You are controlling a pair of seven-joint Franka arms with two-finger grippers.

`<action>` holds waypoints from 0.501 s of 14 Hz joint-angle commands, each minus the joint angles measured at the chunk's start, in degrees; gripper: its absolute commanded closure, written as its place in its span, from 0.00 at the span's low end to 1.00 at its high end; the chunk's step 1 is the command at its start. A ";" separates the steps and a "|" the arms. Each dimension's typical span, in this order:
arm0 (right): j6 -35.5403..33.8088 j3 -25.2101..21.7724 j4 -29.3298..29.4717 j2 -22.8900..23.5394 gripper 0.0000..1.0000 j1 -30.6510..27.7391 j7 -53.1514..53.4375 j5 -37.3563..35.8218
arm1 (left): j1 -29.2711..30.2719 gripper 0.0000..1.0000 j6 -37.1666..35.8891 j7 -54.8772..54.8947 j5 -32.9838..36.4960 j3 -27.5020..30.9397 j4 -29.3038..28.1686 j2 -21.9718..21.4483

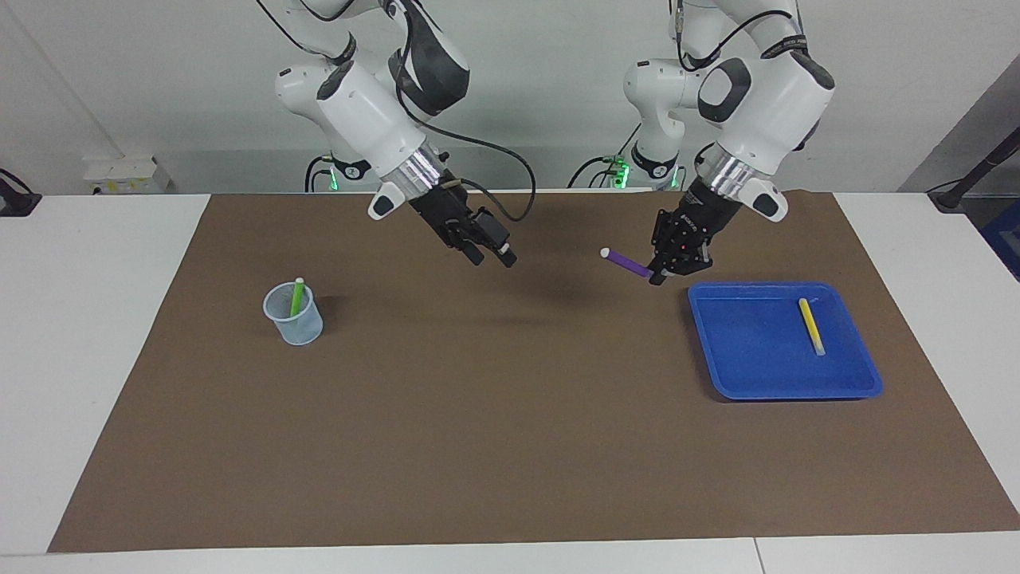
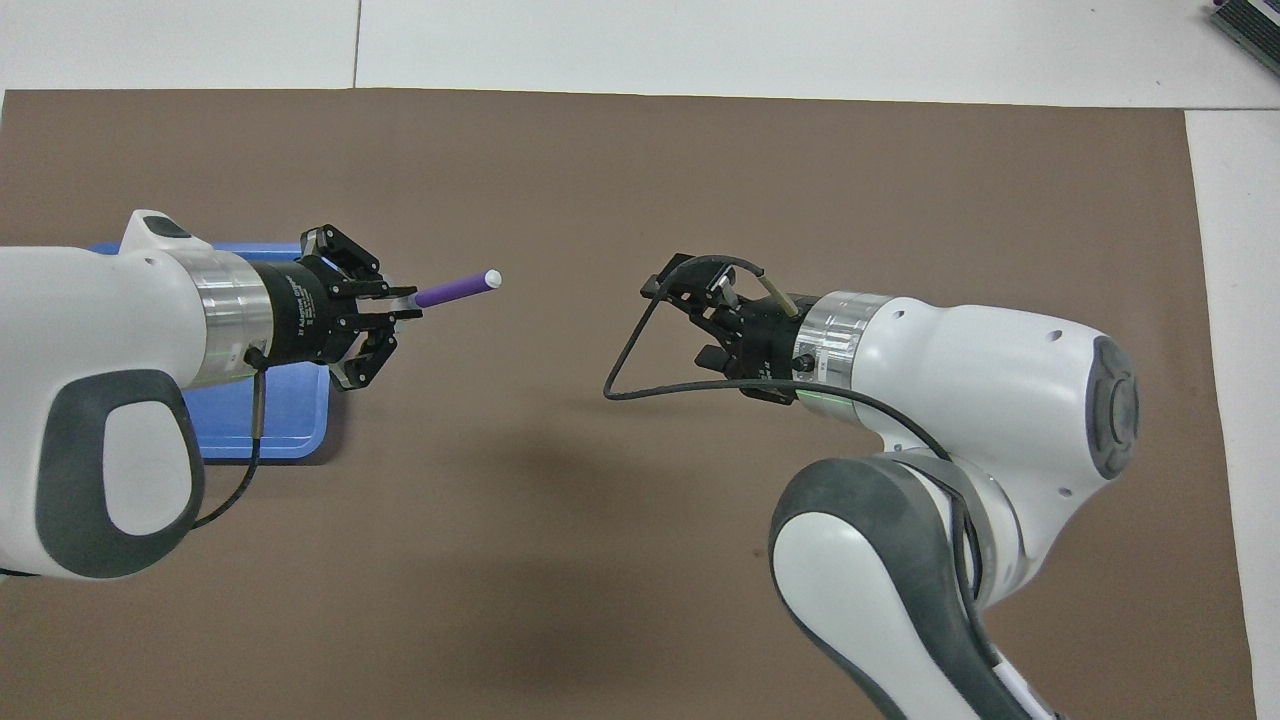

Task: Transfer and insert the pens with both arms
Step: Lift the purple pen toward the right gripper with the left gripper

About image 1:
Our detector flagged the black left base cable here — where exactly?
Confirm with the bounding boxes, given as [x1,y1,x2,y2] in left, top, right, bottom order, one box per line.
[567,118,642,191]

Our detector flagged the translucent plastic cup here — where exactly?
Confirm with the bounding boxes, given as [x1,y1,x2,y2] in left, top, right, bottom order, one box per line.
[263,281,325,347]

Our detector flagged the white power strip box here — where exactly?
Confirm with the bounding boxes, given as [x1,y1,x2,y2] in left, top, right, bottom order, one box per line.
[82,155,173,195]

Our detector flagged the black base cable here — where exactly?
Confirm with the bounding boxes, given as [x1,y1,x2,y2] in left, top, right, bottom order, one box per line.
[304,153,335,193]
[567,118,642,191]

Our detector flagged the brown table mat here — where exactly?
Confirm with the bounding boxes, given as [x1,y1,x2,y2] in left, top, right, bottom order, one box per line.
[48,190,1020,554]

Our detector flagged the black clamp mount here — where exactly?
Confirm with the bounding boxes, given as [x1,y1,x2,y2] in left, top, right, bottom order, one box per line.
[0,168,43,218]

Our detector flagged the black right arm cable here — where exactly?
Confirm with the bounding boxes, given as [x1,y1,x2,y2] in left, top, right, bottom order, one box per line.
[394,48,537,224]

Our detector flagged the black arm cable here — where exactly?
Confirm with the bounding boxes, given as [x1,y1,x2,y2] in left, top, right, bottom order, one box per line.
[673,0,798,74]
[394,48,537,224]

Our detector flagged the blue floor object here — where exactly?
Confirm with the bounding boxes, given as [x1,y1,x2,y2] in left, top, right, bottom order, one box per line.
[979,198,1020,281]

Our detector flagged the black camera stand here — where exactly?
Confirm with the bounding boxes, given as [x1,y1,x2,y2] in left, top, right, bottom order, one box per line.
[928,126,1020,213]

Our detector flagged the purple marker pen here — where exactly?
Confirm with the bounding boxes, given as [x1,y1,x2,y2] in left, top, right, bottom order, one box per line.
[599,247,657,281]

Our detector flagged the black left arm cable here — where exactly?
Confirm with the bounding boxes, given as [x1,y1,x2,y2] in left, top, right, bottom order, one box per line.
[673,0,798,74]

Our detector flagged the blue plastic tray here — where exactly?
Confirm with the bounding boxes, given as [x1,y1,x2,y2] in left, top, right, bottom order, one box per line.
[688,281,884,402]

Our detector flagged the yellow marker pen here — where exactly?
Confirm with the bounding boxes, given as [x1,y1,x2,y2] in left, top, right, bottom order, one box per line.
[798,297,827,357]

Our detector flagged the black right base cable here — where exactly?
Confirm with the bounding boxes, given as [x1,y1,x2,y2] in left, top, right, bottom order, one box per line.
[304,153,335,193]

